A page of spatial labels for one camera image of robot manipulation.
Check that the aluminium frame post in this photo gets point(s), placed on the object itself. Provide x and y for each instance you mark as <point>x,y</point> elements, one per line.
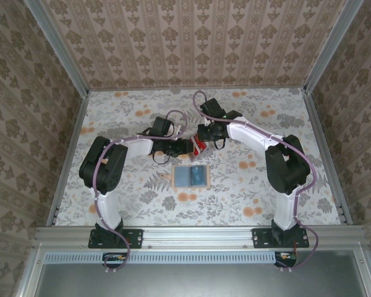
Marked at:
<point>61,49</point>
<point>332,46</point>

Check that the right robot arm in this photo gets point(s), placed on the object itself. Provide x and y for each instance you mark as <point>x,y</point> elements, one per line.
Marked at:
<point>284,167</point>

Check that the beige leather card holder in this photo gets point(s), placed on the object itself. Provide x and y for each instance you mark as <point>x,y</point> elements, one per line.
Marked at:
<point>180,176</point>

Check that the black VIP card 88888844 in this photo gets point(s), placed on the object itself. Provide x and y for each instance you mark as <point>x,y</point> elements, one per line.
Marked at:
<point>198,176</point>

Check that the black connector box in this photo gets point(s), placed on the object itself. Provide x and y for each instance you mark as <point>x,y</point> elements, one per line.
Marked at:
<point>114,260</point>
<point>286,259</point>

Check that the grey metal panel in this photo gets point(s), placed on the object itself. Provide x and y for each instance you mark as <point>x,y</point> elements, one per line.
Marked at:
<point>198,281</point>

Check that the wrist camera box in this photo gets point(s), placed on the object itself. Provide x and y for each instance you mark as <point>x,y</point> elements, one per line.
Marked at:
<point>177,130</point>
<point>207,122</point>

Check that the aluminium table edge rail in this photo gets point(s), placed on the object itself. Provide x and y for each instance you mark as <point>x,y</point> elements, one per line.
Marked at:
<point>142,89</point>
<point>77,123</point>
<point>319,130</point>

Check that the red clear card box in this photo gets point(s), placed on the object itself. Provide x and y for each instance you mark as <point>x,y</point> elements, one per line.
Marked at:
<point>204,153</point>

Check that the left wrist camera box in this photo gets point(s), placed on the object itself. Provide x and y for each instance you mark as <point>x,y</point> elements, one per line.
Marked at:
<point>177,130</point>

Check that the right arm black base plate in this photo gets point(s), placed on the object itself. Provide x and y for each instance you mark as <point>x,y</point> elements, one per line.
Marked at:
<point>259,238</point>

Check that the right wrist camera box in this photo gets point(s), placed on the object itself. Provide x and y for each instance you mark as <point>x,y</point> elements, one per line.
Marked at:
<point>207,122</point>

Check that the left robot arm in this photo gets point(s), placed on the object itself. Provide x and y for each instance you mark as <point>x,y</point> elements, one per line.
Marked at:
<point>102,167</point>

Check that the red VIP card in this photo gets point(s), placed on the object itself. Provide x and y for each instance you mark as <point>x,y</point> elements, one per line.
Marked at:
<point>200,143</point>

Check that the wide aluminium mounting rail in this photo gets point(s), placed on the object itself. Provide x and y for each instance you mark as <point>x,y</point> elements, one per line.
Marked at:
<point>198,236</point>

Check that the red card with stripe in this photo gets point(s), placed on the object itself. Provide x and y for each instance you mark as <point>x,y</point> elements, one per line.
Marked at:
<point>197,150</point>

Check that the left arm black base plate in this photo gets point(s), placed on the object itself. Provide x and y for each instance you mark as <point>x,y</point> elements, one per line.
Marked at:
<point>133,238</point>

